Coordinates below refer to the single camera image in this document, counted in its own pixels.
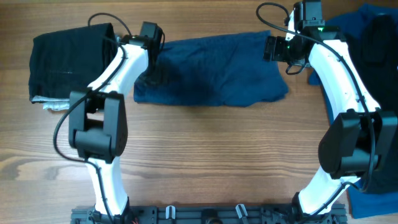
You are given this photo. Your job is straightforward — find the blue denim shorts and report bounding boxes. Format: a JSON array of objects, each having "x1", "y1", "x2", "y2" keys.
[{"x1": 134, "y1": 30, "x2": 289, "y2": 107}]

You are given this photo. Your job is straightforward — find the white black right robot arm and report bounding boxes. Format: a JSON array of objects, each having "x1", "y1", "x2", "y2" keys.
[{"x1": 264, "y1": 1, "x2": 397, "y2": 222}]

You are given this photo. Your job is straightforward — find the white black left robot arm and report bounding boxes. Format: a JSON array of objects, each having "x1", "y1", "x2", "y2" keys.
[{"x1": 68, "y1": 22, "x2": 164, "y2": 223}]

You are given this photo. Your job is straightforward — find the folded black garment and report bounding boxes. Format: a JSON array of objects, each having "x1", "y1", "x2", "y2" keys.
[{"x1": 29, "y1": 23, "x2": 117, "y2": 103}]

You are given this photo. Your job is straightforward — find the blue shirt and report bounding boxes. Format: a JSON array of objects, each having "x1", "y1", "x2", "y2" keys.
[{"x1": 327, "y1": 4, "x2": 397, "y2": 218}]

